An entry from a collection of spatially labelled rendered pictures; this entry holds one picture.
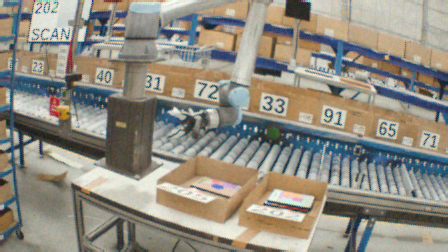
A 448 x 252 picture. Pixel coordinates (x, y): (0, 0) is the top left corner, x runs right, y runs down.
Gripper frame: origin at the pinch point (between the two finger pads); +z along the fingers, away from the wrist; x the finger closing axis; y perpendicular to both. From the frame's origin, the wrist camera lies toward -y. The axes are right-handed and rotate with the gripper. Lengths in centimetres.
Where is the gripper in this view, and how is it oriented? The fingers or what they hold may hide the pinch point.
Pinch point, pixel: (167, 126)
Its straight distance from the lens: 210.3
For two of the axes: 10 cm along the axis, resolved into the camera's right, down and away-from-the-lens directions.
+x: 1.3, -8.1, -5.7
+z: -9.2, 1.2, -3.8
